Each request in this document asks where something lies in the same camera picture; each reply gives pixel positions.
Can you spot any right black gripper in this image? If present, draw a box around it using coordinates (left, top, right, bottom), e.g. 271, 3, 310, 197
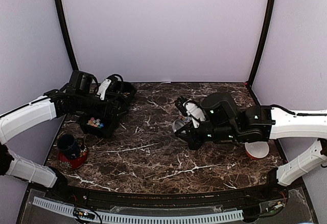
175, 118, 239, 150

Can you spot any pile of flower candies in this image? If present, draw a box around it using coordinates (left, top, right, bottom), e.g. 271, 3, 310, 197
86, 117, 104, 129

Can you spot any silver jar lid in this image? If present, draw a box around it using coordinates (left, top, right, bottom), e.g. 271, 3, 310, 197
172, 119, 185, 133

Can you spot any black frame post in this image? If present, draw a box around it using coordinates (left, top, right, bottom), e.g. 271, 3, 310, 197
246, 0, 275, 89
54, 0, 79, 71

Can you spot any black bin with lollipops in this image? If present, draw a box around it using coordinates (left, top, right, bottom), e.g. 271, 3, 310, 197
113, 81, 136, 104

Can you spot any red floral saucer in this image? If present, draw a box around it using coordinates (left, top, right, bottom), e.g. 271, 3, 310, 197
57, 145, 88, 170

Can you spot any right black frame post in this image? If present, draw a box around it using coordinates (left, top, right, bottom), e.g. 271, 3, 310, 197
246, 0, 275, 89

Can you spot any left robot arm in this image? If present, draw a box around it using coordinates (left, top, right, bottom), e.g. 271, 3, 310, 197
1, 89, 127, 201

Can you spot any left black frame post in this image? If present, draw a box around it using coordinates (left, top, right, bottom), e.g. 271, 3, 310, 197
54, 0, 79, 71

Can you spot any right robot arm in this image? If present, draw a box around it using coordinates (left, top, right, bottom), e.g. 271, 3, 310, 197
172, 104, 326, 200

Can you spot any dark blue mug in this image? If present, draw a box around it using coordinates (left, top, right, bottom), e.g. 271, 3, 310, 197
57, 134, 85, 160

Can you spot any clear plastic jar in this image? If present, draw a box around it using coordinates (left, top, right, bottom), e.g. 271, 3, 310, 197
179, 115, 192, 124

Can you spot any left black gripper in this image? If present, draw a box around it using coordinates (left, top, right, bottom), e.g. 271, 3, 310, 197
76, 93, 129, 121

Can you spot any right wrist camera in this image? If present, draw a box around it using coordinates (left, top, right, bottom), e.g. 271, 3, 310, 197
174, 92, 240, 130

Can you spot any orange and white bowl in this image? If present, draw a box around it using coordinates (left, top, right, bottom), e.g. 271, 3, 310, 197
245, 142, 270, 160

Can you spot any black bin with flower candies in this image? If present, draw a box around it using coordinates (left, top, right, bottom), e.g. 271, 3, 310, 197
77, 115, 119, 138

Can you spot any black front rail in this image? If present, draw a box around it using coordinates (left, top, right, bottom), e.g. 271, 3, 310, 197
68, 185, 282, 210

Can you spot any white slotted cable duct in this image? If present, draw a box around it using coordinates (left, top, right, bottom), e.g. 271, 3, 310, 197
32, 197, 244, 223

